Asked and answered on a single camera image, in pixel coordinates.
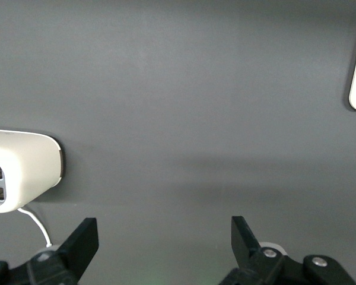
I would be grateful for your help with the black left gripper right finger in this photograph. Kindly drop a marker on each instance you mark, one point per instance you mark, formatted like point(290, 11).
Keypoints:
point(249, 261)

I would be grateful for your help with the dark grey table mat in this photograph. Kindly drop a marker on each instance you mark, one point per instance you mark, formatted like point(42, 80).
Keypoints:
point(166, 118)

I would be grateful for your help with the white toaster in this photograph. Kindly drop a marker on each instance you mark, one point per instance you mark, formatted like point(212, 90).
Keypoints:
point(32, 163)

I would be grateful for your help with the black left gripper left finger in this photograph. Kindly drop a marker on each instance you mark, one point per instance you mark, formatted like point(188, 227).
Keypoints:
point(74, 255)

